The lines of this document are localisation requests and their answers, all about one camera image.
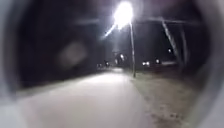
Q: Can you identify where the street lamp pole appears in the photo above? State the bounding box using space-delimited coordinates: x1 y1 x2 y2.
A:
113 1 137 79

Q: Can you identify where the pale paved path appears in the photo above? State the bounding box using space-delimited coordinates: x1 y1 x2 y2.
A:
16 68 158 128

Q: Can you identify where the dark rough ground strip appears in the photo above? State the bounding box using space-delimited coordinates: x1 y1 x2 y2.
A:
128 68 208 128

